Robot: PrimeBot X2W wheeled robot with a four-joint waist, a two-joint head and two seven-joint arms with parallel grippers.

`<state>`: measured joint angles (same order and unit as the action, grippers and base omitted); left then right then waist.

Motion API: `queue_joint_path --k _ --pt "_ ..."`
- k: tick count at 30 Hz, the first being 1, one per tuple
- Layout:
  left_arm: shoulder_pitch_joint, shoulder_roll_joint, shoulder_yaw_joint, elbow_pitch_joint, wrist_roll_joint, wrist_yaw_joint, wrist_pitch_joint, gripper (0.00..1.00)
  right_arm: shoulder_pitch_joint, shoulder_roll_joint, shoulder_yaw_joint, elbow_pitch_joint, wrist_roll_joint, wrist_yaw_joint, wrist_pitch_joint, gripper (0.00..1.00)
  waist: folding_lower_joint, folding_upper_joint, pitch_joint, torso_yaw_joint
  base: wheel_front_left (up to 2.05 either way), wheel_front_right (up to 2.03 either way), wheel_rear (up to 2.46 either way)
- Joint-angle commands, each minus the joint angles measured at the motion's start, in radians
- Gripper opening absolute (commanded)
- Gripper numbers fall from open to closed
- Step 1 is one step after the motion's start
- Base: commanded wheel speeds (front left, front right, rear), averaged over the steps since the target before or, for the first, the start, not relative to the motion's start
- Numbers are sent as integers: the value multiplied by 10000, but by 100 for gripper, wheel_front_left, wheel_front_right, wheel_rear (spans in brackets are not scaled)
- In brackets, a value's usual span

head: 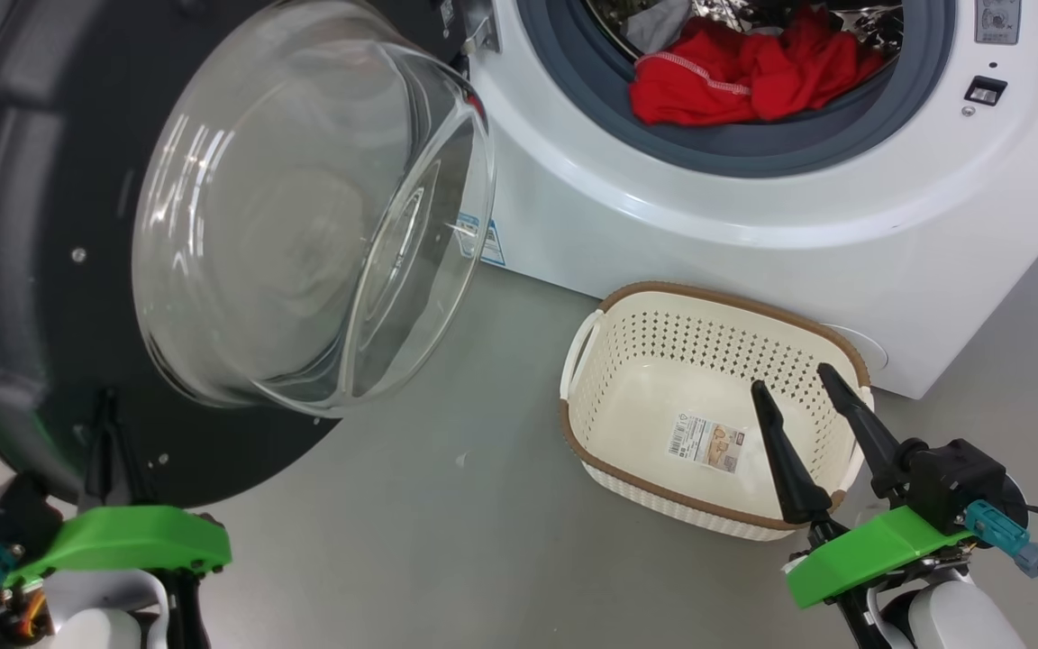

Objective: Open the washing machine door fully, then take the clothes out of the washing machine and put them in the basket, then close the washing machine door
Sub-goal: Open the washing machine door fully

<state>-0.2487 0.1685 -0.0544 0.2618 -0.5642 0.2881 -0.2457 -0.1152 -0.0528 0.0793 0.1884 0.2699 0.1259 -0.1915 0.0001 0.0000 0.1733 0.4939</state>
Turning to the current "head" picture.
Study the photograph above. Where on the white product label sticker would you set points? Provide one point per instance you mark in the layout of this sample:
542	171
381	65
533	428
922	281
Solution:
706	444

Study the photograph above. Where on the cream basket with brown rim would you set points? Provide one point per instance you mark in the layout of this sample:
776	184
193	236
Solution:
654	397

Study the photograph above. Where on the blue energy label sticker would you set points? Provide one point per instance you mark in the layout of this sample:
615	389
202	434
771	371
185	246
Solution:
492	248

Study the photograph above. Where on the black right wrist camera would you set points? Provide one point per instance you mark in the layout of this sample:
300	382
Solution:
956	482

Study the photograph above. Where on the grey warning label sticker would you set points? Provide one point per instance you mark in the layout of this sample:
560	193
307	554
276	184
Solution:
998	22

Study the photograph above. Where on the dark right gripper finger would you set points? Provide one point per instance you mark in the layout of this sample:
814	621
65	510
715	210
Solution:
789	469
866	433

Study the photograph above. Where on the red garment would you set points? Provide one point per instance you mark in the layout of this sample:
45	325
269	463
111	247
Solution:
708	90

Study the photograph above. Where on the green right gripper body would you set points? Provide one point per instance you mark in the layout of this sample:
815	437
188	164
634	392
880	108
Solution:
861	552

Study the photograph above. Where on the teal right camera connector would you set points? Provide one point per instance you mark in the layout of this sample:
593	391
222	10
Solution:
1006	536

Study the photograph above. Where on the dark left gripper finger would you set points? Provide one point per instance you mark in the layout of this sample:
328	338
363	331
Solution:
104	451

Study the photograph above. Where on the white front-load washing machine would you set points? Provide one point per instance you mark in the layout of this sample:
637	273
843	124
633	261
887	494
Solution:
708	225

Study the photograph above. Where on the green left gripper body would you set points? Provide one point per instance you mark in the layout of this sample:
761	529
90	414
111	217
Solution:
122	539

